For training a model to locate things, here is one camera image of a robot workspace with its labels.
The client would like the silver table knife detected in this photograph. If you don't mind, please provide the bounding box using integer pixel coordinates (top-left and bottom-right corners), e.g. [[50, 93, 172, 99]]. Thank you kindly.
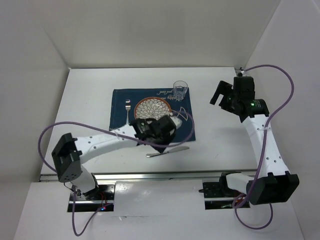
[[146, 146, 189, 158]]

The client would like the floral ceramic plate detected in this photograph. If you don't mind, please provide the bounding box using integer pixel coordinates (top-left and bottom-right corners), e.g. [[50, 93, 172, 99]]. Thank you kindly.
[[133, 96, 172, 120]]

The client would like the silver fork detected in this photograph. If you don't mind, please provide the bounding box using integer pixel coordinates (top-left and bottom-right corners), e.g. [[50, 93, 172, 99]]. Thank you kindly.
[[125, 99, 131, 124]]

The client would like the clear drinking glass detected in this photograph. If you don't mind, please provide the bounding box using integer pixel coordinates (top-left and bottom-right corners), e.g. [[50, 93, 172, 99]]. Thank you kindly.
[[173, 80, 189, 101]]

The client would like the blue fish placemat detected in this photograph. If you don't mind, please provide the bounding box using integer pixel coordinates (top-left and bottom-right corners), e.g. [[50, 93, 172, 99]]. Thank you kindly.
[[109, 88, 192, 143]]

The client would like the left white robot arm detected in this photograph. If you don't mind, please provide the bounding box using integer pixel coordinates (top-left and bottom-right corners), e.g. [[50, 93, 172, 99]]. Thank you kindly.
[[51, 115, 182, 200]]

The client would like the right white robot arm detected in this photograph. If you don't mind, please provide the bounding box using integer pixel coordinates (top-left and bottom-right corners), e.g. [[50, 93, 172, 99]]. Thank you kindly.
[[210, 76, 300, 205]]

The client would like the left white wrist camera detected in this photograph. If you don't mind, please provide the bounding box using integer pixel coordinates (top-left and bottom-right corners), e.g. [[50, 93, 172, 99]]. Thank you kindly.
[[170, 115, 183, 129]]

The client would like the right side aluminium rail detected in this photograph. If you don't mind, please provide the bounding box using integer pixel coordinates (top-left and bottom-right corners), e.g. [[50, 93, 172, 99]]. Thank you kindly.
[[234, 67, 244, 77]]

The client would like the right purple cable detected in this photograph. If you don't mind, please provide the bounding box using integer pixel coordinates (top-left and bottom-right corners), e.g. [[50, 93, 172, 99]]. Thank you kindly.
[[231, 64, 295, 230]]

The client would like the purple cable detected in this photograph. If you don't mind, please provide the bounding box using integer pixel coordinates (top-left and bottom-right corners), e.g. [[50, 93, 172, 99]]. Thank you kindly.
[[37, 110, 195, 236], [231, 64, 295, 230]]

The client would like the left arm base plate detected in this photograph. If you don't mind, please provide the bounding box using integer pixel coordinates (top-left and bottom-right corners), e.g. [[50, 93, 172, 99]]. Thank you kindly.
[[67, 183, 116, 213]]

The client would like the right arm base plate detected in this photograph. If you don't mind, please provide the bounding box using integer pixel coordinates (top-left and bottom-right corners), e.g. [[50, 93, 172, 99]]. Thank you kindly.
[[198, 182, 241, 210]]

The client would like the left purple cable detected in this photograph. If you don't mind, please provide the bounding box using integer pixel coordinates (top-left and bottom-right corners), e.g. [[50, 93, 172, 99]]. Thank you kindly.
[[37, 110, 195, 236]]

